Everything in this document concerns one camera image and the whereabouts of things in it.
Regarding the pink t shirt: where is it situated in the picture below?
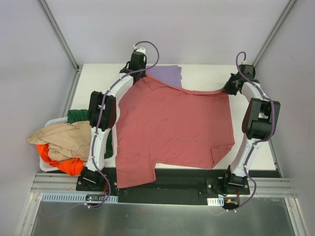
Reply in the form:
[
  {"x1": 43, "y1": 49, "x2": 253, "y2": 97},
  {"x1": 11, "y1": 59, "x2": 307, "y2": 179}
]
[{"x1": 116, "y1": 76, "x2": 235, "y2": 188}]

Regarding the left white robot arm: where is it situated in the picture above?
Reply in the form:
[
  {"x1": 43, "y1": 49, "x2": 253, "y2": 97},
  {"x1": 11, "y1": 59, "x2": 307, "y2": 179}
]
[{"x1": 76, "y1": 47, "x2": 147, "y2": 192}]

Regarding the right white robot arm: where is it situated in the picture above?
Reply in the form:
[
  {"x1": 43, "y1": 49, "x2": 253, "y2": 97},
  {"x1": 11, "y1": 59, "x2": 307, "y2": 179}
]
[{"x1": 221, "y1": 64, "x2": 281, "y2": 195}]

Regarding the folded purple t shirt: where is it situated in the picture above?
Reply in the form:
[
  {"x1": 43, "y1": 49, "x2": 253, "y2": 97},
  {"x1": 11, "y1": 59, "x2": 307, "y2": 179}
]
[{"x1": 147, "y1": 65, "x2": 182, "y2": 88}]

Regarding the green t shirt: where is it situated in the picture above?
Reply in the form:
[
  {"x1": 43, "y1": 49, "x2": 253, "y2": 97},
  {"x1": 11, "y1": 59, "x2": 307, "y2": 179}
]
[{"x1": 67, "y1": 109, "x2": 113, "y2": 159}]

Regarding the beige t shirt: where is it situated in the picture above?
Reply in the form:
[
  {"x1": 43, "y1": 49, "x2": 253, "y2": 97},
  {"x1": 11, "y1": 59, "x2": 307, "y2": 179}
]
[{"x1": 27, "y1": 121, "x2": 92, "y2": 162}]

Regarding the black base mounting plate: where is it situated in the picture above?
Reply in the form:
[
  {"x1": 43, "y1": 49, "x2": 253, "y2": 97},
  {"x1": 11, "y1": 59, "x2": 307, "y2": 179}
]
[{"x1": 76, "y1": 168, "x2": 250, "y2": 206}]

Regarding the orange t shirt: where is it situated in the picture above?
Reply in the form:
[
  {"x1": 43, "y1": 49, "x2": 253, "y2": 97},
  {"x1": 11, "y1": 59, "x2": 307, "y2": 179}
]
[{"x1": 36, "y1": 144, "x2": 85, "y2": 176}]

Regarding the white laundry basket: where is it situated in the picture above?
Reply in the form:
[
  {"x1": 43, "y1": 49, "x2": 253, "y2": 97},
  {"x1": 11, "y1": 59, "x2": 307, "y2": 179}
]
[{"x1": 39, "y1": 117, "x2": 117, "y2": 172}]

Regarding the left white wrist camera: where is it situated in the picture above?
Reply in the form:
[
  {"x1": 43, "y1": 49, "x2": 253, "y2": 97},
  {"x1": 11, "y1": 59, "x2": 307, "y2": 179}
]
[{"x1": 133, "y1": 46, "x2": 146, "y2": 54}]

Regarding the left aluminium frame post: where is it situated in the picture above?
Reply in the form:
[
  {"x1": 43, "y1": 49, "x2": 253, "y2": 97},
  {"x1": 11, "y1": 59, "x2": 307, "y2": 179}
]
[{"x1": 37, "y1": 0, "x2": 80, "y2": 72}]

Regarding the aluminium frame post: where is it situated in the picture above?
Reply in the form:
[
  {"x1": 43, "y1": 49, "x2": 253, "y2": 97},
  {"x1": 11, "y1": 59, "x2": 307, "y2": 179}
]
[
  {"x1": 252, "y1": 0, "x2": 298, "y2": 67},
  {"x1": 37, "y1": 0, "x2": 80, "y2": 72}
]

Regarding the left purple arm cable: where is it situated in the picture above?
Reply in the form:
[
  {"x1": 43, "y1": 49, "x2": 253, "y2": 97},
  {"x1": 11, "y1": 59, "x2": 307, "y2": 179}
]
[{"x1": 90, "y1": 41, "x2": 160, "y2": 177}]

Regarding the right aluminium frame post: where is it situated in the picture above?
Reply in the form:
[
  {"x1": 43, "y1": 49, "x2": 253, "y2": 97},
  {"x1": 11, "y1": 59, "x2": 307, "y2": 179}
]
[{"x1": 252, "y1": 0, "x2": 298, "y2": 67}]

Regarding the right white cable duct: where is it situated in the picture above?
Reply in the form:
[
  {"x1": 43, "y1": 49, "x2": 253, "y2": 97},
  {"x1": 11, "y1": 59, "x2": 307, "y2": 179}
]
[{"x1": 207, "y1": 197, "x2": 224, "y2": 207}]

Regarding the white cable duct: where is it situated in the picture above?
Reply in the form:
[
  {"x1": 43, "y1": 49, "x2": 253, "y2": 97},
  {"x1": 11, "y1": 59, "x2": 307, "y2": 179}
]
[
  {"x1": 41, "y1": 193, "x2": 118, "y2": 204},
  {"x1": 207, "y1": 197, "x2": 224, "y2": 207}
]

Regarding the left white cable duct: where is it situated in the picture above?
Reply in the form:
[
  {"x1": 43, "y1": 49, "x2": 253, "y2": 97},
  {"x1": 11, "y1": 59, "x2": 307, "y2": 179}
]
[{"x1": 41, "y1": 193, "x2": 118, "y2": 204}]

